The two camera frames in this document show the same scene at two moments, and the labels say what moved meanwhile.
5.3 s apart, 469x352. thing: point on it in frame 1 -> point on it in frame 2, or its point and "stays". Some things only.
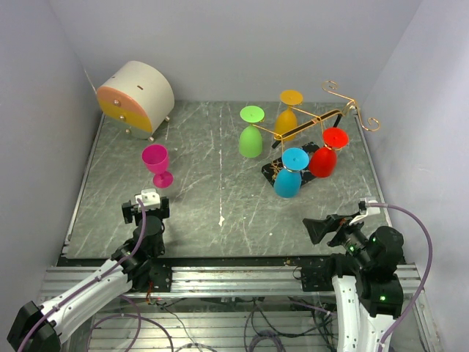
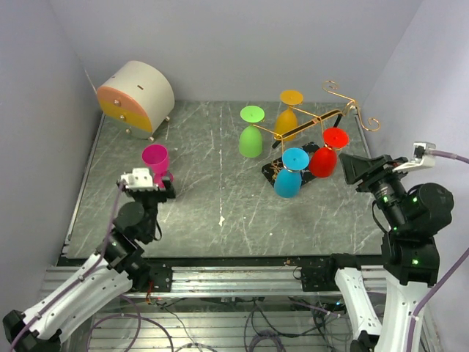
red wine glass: (323, 160) stays
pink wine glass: (155, 157) stays
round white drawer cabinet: (138, 100) stays
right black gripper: (319, 228) -> (355, 166)
